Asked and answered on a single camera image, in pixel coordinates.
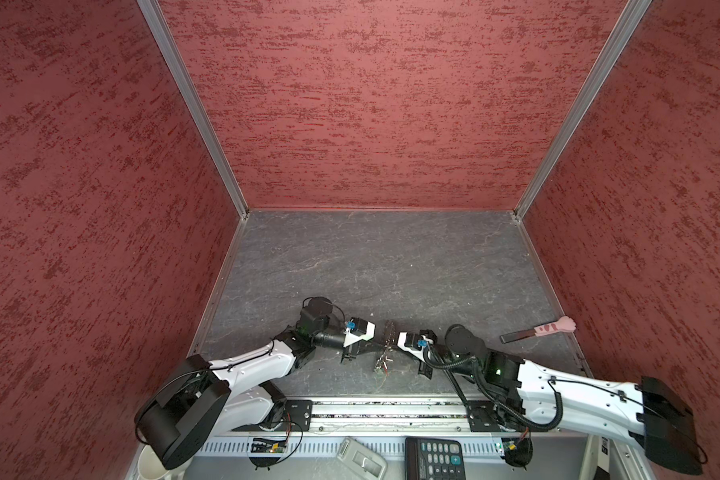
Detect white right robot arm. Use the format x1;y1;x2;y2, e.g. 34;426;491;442
396;324;708;476

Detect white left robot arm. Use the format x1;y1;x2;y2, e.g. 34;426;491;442
134;296;385;470

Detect grey plastic device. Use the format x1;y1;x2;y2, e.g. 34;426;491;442
336;437;388;480

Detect black desk calculator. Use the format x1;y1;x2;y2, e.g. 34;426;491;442
404;437;466;480

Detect white paper cup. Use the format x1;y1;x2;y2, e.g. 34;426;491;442
137;446;186;480

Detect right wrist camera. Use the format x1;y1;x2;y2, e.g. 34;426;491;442
397;332;432;361

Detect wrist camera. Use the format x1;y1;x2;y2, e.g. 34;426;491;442
397;332;432;361
342;317;376;348

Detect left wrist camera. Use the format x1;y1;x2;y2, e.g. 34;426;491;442
342;317;376;348

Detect aluminium mounting rail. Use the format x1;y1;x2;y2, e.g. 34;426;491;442
149;394;628;438

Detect pink handled knife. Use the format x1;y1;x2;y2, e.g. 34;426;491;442
500;316;576;344

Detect aluminium corner post right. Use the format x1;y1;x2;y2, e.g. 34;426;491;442
514;0;652;224

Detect aluminium corner post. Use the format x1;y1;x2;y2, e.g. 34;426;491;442
514;0;652;224
137;0;249;221

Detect aluminium corner post left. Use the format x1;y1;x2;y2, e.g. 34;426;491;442
137;0;249;221

